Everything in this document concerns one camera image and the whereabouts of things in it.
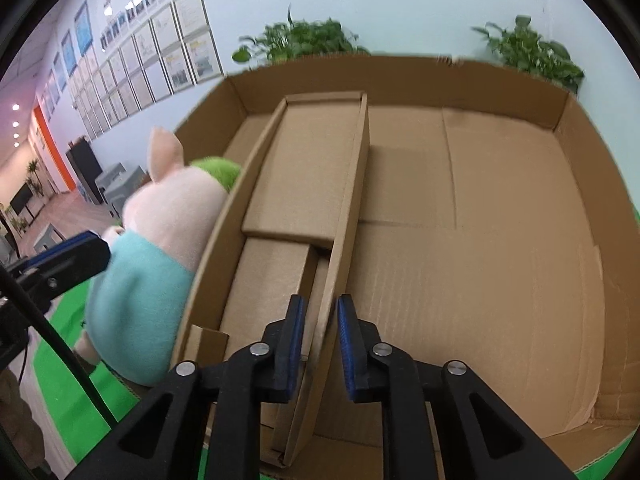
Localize black cable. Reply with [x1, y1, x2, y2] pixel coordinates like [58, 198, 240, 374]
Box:
[0, 262, 121, 431]

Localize green potted plant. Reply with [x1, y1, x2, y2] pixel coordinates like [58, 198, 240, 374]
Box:
[232, 5, 371, 68]
[470, 15, 586, 96]

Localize green table cloth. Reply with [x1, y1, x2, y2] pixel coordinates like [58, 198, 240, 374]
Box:
[27, 280, 638, 480]

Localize tall indoor plant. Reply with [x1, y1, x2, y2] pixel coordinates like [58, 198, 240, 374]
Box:
[25, 159, 43, 196]

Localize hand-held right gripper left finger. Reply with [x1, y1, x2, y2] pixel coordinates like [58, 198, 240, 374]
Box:
[65, 294, 307, 480]

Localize large cardboard box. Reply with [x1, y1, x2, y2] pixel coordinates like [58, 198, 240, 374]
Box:
[170, 52, 640, 476]

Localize pink pig plush toy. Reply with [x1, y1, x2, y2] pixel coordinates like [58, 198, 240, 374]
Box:
[75, 127, 243, 388]

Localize black cabinet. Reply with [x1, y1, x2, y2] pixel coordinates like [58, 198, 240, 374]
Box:
[66, 136, 103, 193]

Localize grey plastic stool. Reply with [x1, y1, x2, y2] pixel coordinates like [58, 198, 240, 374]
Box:
[95, 162, 126, 201]
[105, 167, 150, 216]
[32, 222, 66, 256]

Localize wall of framed documents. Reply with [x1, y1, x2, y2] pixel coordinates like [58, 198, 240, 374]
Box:
[37, 0, 226, 141]

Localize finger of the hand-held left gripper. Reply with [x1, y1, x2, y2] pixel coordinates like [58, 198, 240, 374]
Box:
[7, 230, 112, 311]

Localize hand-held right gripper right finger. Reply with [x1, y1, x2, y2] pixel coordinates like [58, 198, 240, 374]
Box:
[336, 294, 578, 480]

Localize blue wall poster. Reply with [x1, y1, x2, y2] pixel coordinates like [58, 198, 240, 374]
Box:
[52, 52, 68, 93]
[74, 0, 96, 56]
[60, 30, 78, 78]

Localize cardboard insert tray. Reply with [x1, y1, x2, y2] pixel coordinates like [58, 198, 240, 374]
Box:
[172, 91, 371, 468]

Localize black wall screen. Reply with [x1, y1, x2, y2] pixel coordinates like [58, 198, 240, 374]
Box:
[10, 184, 32, 213]

